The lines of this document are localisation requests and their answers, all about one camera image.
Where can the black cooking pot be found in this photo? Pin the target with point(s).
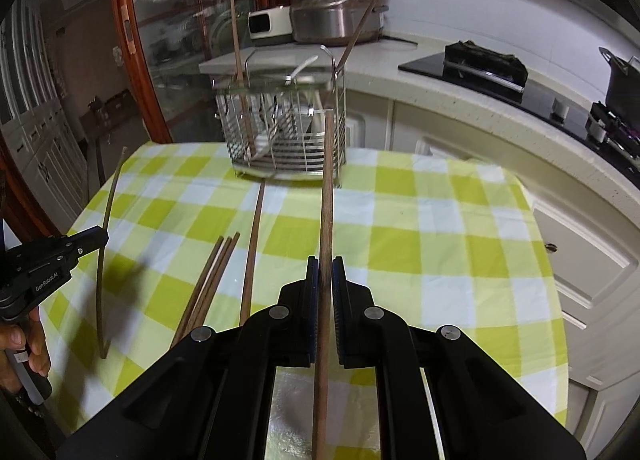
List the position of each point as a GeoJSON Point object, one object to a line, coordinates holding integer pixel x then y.
{"type": "Point", "coordinates": [623, 94]}

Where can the metal wire utensil caddy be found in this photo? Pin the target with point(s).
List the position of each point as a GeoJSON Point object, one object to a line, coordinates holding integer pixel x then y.
{"type": "Point", "coordinates": [221, 73]}

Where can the white small appliance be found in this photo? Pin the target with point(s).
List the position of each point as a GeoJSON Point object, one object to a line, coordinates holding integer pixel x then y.
{"type": "Point", "coordinates": [270, 27]}

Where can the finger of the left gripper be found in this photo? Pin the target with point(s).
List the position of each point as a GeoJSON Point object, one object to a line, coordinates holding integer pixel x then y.
{"type": "Point", "coordinates": [79, 244]}

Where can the gas stove top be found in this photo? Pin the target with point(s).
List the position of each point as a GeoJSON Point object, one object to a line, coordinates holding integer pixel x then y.
{"type": "Point", "coordinates": [612, 137]}

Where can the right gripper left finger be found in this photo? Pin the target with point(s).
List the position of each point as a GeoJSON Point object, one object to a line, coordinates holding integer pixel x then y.
{"type": "Point", "coordinates": [298, 328]}

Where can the green checkered tablecloth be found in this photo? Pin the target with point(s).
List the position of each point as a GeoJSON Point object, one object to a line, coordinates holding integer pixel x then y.
{"type": "Point", "coordinates": [438, 241]}

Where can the red framed glass door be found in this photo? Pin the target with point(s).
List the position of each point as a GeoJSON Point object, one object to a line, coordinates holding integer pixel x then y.
{"type": "Point", "coordinates": [163, 42]}

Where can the white ceramic spoon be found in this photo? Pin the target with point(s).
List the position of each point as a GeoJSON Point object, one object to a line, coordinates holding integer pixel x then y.
{"type": "Point", "coordinates": [285, 108]}

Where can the white kitchen cabinet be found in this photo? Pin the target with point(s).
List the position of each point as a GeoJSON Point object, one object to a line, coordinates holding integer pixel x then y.
{"type": "Point", "coordinates": [588, 216]}

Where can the left hand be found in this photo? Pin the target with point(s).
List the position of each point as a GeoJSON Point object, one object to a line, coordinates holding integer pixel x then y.
{"type": "Point", "coordinates": [27, 336]}

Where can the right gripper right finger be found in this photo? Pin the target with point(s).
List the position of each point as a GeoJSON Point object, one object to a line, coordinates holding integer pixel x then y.
{"type": "Point", "coordinates": [352, 328]}

